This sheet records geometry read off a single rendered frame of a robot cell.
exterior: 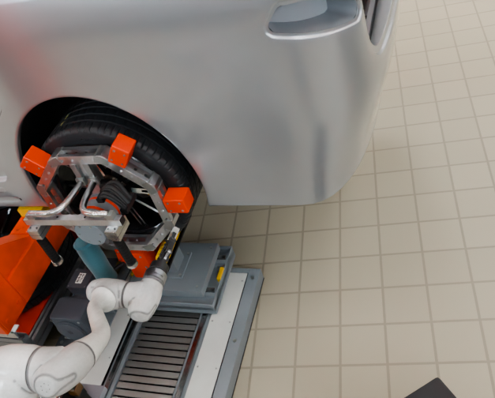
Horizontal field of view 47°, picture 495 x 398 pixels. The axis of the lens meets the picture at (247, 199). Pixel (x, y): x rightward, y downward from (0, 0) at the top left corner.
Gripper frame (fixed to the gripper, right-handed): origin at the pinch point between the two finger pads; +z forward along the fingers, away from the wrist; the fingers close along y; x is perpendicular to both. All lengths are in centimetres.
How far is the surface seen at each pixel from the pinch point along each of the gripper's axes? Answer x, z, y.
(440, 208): -118, 75, 28
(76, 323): 14, -31, -51
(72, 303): 20, -22, -53
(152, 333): -21, -14, -61
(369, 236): -94, 56, 4
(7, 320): 41, -43, -48
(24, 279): 43, -24, -48
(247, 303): -51, 5, -27
